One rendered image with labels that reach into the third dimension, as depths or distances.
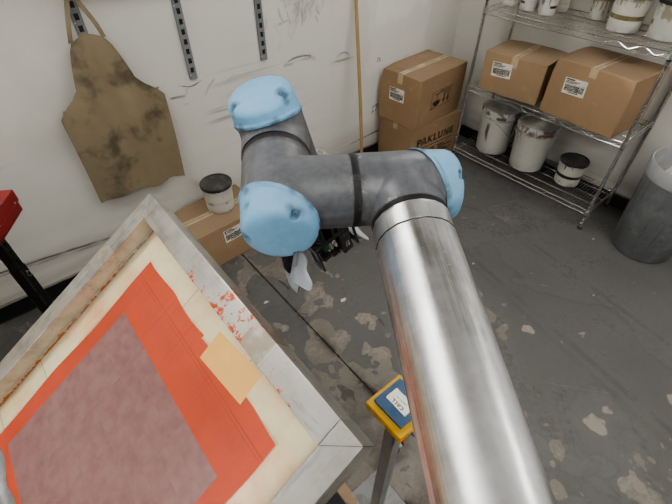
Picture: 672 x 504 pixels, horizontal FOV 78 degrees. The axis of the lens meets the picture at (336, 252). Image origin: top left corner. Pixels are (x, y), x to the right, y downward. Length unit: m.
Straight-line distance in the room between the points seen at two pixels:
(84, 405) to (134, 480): 0.17
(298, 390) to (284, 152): 0.27
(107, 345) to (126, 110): 1.91
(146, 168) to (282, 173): 2.36
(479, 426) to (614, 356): 2.55
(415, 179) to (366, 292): 2.27
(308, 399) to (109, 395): 0.38
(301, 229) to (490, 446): 0.23
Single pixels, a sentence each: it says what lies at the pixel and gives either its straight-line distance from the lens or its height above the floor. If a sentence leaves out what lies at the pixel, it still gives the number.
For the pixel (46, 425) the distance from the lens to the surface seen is 0.89.
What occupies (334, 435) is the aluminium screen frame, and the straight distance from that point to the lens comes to 0.49.
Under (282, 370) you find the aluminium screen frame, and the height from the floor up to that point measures 1.55.
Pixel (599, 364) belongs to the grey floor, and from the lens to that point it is 2.74.
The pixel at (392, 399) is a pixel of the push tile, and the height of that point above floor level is 0.97.
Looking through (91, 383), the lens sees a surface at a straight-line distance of 0.82.
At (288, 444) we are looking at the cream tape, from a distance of 0.56.
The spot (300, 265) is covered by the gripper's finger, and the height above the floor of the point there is 1.54.
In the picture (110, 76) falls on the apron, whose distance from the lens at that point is 2.52.
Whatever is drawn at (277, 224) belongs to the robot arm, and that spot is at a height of 1.77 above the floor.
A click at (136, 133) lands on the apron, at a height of 0.89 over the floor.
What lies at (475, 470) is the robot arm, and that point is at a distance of 0.28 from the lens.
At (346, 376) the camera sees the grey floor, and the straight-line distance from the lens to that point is 2.30.
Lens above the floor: 2.01
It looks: 44 degrees down
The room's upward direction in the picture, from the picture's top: straight up
